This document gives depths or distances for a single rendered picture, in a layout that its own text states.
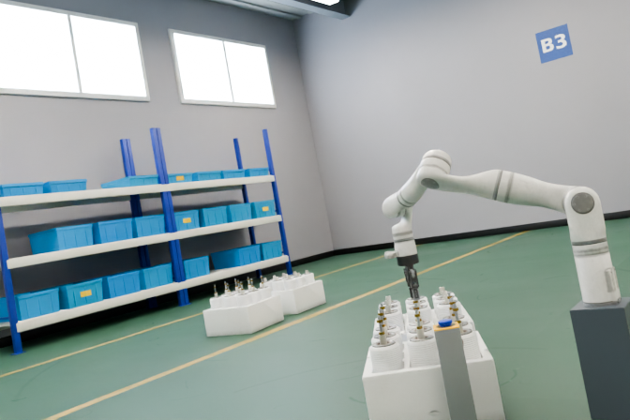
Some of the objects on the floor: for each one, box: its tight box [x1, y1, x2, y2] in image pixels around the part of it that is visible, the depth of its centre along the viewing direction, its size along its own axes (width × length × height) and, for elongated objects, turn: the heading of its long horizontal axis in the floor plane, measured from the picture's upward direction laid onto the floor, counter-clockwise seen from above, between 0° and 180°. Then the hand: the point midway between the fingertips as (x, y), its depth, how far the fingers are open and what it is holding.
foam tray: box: [362, 331, 505, 420], centre depth 198 cm, size 39×39×18 cm
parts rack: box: [0, 128, 293, 355], centre depth 672 cm, size 64×368×194 cm, turn 70°
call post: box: [433, 328, 477, 420], centre depth 169 cm, size 7×7×31 cm
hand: (414, 294), depth 211 cm, fingers open, 6 cm apart
